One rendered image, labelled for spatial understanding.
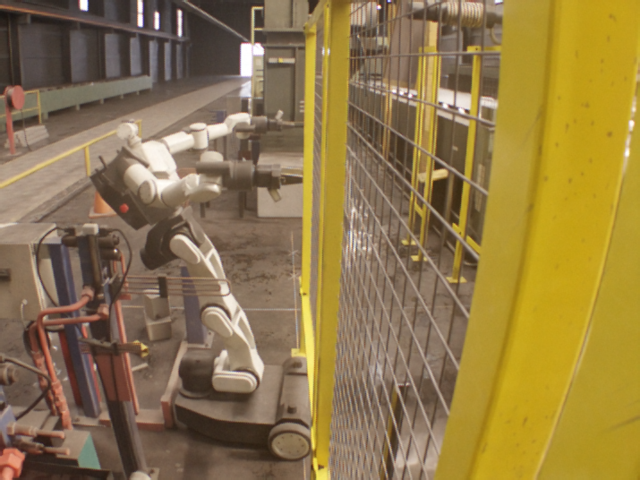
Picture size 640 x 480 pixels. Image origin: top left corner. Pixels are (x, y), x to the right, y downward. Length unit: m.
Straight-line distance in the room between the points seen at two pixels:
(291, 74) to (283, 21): 0.65
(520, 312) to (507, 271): 0.02
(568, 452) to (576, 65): 0.15
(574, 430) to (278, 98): 5.73
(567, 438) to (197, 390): 2.22
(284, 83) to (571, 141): 5.66
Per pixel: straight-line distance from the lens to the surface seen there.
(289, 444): 2.21
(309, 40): 2.46
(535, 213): 0.22
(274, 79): 5.84
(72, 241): 1.64
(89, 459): 1.35
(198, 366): 2.30
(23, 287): 2.28
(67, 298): 2.25
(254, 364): 2.24
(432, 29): 5.72
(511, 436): 0.29
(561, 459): 0.21
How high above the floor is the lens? 1.65
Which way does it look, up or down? 19 degrees down
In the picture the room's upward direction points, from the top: 1 degrees clockwise
